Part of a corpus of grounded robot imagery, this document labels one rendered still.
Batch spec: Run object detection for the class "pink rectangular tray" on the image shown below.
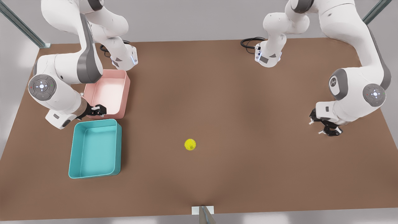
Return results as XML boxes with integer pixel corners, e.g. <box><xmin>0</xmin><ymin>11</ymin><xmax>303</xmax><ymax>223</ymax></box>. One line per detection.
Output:
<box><xmin>83</xmin><ymin>69</ymin><xmax>131</xmax><ymax>120</ymax></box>

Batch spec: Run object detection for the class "teal rectangular tray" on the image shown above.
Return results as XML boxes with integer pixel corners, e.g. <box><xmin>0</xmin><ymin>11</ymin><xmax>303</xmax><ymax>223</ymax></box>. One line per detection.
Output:
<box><xmin>68</xmin><ymin>119</ymin><xmax>122</xmax><ymax>180</ymax></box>

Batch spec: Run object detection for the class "yellow lemon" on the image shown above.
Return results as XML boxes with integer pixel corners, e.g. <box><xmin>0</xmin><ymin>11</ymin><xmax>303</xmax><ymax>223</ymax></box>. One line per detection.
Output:
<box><xmin>184</xmin><ymin>138</ymin><xmax>197</xmax><ymax>152</ymax></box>

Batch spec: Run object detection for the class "black cable loop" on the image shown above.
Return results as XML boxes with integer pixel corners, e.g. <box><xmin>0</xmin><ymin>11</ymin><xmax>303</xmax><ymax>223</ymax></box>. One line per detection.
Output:
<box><xmin>240</xmin><ymin>37</ymin><xmax>267</xmax><ymax>50</ymax></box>
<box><xmin>99</xmin><ymin>40</ymin><xmax>131</xmax><ymax>58</ymax></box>

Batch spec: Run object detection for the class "silver frame post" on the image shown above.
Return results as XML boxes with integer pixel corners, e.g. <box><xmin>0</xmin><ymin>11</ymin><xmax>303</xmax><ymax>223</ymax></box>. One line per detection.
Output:
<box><xmin>0</xmin><ymin>0</ymin><xmax>52</xmax><ymax>49</ymax></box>
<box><xmin>362</xmin><ymin>0</ymin><xmax>393</xmax><ymax>26</ymax></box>
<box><xmin>191</xmin><ymin>205</ymin><xmax>217</xmax><ymax>224</ymax></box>

